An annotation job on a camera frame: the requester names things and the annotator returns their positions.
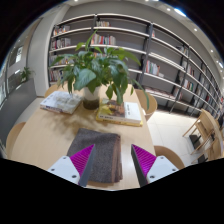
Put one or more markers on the ceiling lights group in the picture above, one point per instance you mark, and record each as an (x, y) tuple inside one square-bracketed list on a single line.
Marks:
[(180, 12)]

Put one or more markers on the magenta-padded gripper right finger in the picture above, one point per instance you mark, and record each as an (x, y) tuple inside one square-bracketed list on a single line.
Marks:
[(161, 166)]

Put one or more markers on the grey bookshelf unit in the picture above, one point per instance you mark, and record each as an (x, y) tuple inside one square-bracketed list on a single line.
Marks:
[(160, 50)]

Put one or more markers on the yellow-edged book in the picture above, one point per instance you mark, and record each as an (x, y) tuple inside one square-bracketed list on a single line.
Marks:
[(121, 113)]

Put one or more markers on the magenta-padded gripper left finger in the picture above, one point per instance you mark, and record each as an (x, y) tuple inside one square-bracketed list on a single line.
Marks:
[(63, 168)]

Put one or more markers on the small background potted plant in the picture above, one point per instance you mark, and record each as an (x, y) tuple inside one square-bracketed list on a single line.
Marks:
[(26, 73)]

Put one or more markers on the green potted plant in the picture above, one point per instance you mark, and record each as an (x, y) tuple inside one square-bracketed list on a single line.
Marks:
[(93, 71)]

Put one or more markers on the zigzag striped towel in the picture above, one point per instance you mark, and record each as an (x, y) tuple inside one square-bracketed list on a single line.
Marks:
[(105, 156)]

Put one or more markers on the large white book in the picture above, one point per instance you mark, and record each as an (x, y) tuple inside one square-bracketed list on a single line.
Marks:
[(61, 101)]

